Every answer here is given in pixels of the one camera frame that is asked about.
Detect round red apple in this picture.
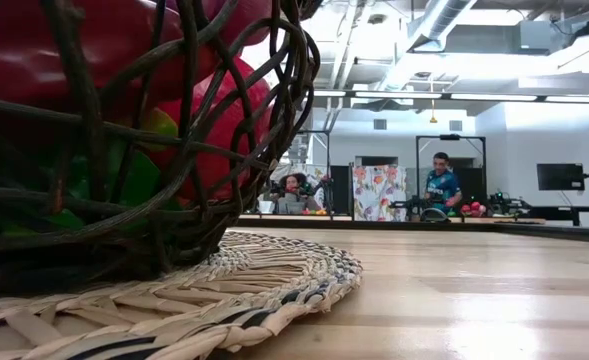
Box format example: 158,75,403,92
146,56,275,202

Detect green bell pepper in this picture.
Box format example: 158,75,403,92
0,144,185,236

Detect dark brown wicker basket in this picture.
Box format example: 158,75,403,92
0,0,321,301

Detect person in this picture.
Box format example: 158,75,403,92
273,172,323,216
423,151,464,216

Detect black partition panel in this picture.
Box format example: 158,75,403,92
330,165,354,216

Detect floral patterned cloth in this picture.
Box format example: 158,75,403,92
352,164,408,222

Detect round woven straw placemat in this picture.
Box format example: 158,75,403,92
0,230,364,360

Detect red background toy fruits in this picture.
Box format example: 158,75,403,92
461,201,488,217

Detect black background robot rig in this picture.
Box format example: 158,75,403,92
488,168,589,227

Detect black monitor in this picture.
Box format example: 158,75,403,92
536,162,586,192

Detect black gantry frame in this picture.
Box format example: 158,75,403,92
293,128,331,169
415,134,488,211

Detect black aluminium table frame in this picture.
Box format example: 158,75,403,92
236,213,589,245

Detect silver ceiling duct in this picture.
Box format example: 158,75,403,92
378,0,480,91

